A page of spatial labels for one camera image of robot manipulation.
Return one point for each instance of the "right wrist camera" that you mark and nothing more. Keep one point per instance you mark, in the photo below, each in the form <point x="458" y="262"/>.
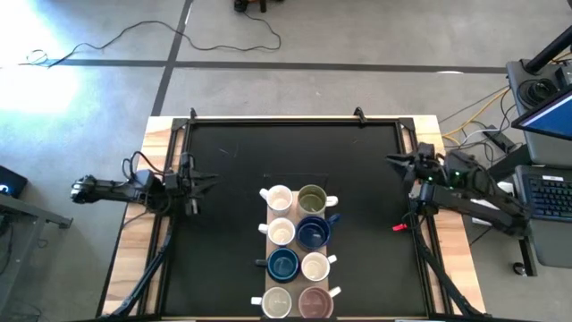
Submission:
<point x="426" y="149"/>

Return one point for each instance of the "small red clip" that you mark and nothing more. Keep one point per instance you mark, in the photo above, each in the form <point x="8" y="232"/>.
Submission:
<point x="399" y="227"/>

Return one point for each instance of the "black and orange object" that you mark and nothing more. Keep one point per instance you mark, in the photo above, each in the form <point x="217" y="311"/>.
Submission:
<point x="241" y="5"/>

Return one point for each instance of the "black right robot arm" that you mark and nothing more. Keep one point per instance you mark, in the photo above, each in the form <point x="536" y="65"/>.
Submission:
<point x="473" y="208"/>

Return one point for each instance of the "plain white mug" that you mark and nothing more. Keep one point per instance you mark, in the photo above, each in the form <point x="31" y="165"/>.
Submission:
<point x="279" y="199"/>

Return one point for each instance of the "light wooden board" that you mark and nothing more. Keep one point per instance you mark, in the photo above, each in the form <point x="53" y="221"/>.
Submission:
<point x="296" y="285"/>

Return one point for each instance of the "black caster wheel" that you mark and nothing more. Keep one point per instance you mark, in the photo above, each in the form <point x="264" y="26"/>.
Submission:
<point x="519" y="268"/>

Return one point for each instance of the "black diagonal support bar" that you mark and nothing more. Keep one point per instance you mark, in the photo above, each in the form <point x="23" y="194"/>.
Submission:
<point x="514" y="156"/>

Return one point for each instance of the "white mug blue interior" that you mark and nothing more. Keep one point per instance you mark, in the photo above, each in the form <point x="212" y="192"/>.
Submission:
<point x="315" y="267"/>

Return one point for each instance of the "black power strip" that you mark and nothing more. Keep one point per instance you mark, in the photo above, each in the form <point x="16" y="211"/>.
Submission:
<point x="500" y="139"/>

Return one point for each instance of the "olive green mug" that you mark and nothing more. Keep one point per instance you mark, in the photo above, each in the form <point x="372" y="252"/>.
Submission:
<point x="312" y="201"/>

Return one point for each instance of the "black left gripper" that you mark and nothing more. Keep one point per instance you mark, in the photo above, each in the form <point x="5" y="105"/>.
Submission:
<point x="187" y="185"/>

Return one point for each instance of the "white paper box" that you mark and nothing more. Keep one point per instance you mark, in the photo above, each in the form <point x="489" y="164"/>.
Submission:
<point x="484" y="204"/>

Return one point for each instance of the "black backlit keyboard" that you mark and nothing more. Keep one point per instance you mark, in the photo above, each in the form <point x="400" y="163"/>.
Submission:
<point x="552" y="197"/>

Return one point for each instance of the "black table mat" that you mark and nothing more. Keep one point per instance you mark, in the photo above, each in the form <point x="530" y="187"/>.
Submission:
<point x="223" y="246"/>

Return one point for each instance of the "black device with blue light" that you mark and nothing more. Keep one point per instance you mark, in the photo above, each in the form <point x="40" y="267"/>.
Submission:
<point x="11" y="183"/>

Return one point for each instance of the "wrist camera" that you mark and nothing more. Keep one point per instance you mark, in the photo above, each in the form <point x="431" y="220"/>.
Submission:
<point x="187" y="163"/>
<point x="426" y="149"/>

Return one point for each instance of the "black pole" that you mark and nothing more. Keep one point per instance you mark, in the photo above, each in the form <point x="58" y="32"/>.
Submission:
<point x="549" y="51"/>

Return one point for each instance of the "black clamp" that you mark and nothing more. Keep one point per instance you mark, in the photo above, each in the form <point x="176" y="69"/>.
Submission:
<point x="359" y="114"/>
<point x="193" y="114"/>

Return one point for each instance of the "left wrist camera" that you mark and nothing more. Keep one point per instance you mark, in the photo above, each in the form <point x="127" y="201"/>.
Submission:
<point x="187" y="163"/>

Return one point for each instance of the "grey desk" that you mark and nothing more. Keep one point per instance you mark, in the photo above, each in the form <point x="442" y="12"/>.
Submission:
<point x="27" y="212"/>

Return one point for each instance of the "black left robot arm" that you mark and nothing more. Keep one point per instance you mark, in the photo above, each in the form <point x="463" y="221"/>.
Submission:
<point x="111" y="190"/>

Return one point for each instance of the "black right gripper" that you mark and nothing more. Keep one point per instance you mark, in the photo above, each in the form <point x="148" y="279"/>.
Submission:
<point x="426" y="170"/>

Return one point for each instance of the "pink patterned white mug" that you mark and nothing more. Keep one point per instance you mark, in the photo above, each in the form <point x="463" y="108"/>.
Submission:
<point x="281" y="232"/>

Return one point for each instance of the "computer monitor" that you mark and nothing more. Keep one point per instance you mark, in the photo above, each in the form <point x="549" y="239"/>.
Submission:
<point x="549" y="118"/>

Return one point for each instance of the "wide dark blue mug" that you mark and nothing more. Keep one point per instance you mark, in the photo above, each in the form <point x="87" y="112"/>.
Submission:
<point x="313" y="233"/>

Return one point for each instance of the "cream mug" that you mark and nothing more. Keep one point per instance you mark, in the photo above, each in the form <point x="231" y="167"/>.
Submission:
<point x="276" y="302"/>

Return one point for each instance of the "grey cart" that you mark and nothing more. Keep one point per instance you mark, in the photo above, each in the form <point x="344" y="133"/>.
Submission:
<point x="549" y="246"/>

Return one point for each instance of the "black metal table frame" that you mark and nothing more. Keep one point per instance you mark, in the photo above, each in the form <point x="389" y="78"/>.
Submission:
<point x="268" y="120"/>

